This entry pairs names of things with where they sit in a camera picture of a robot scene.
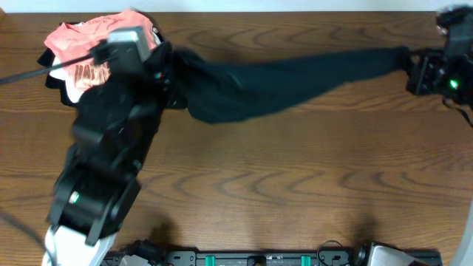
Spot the black garment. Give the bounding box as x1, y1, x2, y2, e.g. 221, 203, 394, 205
173, 47, 409, 123

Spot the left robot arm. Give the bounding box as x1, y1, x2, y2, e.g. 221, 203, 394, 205
42, 42, 172, 265

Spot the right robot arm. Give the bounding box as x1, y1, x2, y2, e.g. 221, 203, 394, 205
406, 4, 472, 126

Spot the white folded t-shirt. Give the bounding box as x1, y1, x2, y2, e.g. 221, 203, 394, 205
49, 29, 163, 104

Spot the left black cable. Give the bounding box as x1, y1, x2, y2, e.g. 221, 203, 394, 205
0, 53, 97, 86

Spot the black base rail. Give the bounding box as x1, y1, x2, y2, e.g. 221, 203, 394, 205
99, 240, 443, 266

